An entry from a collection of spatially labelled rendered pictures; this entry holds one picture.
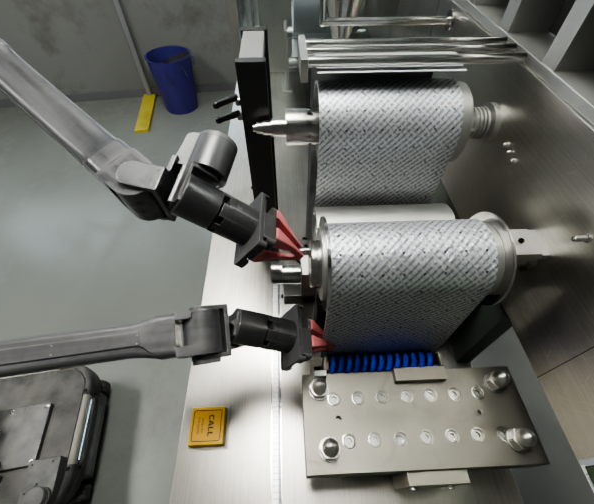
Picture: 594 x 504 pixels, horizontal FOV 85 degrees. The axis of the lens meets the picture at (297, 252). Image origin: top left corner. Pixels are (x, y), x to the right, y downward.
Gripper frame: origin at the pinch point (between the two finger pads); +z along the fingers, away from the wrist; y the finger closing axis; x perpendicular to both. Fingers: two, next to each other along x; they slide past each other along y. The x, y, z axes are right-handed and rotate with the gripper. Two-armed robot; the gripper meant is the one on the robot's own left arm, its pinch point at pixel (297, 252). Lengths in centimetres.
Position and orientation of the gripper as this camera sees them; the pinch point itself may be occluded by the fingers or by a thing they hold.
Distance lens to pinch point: 51.6
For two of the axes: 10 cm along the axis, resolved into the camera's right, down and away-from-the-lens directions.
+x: 6.3, -5.1, -5.8
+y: 0.3, 7.7, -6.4
